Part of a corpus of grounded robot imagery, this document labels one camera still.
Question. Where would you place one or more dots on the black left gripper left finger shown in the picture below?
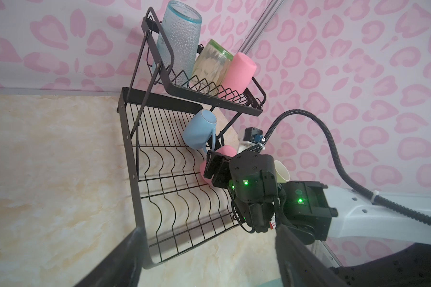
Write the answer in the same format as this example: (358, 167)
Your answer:
(122, 266)

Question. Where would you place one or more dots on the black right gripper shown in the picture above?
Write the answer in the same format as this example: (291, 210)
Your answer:
(217, 169)

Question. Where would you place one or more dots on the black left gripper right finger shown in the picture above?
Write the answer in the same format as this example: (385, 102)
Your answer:
(298, 266)

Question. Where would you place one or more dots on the pink plastic cup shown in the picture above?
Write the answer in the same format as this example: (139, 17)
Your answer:
(238, 76)
(225, 150)

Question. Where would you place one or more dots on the light blue ceramic mug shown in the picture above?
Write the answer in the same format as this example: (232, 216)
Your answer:
(201, 129)

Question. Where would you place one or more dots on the green translucent plastic cup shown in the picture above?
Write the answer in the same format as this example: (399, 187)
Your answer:
(210, 69)

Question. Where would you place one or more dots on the pale teal cup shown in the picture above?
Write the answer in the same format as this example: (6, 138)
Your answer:
(182, 27)

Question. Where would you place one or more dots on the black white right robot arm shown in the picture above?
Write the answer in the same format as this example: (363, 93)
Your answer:
(307, 212)

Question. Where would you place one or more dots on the small red white card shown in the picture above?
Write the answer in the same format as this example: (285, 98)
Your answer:
(272, 225)

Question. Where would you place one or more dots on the pale green ceramic mug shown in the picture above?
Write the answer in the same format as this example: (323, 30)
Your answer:
(282, 173)

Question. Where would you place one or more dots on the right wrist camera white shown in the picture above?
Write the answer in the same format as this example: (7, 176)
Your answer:
(250, 137)

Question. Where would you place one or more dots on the black wire dish rack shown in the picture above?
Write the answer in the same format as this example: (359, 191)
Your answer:
(175, 210)

